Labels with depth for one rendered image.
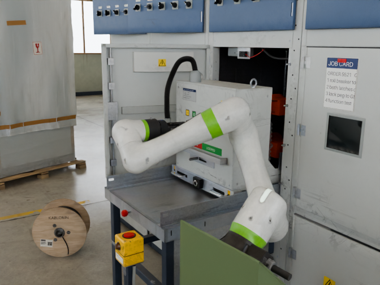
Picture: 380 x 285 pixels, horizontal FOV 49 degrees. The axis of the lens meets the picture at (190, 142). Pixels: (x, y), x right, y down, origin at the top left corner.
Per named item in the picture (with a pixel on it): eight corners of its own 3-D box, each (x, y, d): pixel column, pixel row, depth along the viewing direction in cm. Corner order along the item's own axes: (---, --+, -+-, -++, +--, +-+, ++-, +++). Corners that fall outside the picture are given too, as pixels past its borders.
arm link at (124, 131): (112, 115, 166) (105, 130, 174) (122, 141, 161) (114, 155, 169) (144, 112, 174) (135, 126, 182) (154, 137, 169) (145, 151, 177)
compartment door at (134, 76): (104, 175, 242) (99, 43, 225) (204, 165, 266) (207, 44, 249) (106, 178, 236) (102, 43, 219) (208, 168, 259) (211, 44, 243)
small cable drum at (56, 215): (91, 244, 341) (89, 197, 332) (87, 257, 319) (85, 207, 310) (40, 245, 337) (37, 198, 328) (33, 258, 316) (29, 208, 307)
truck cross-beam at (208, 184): (233, 204, 194) (233, 191, 193) (171, 174, 238) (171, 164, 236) (241, 202, 197) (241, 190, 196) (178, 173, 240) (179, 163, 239)
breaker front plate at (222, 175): (229, 193, 195) (233, 90, 185) (175, 168, 235) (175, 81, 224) (232, 192, 196) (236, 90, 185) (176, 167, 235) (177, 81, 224)
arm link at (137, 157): (203, 118, 171) (198, 107, 161) (215, 143, 167) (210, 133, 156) (124, 156, 174) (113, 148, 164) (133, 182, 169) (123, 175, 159)
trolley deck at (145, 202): (164, 243, 172) (164, 229, 170) (104, 197, 222) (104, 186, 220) (282, 209, 209) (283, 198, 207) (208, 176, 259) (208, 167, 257)
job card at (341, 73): (353, 112, 166) (358, 57, 162) (322, 107, 179) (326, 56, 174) (353, 112, 167) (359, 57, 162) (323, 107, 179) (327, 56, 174)
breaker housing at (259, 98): (232, 193, 196) (236, 89, 185) (175, 167, 236) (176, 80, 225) (306, 176, 223) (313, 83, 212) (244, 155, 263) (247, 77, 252)
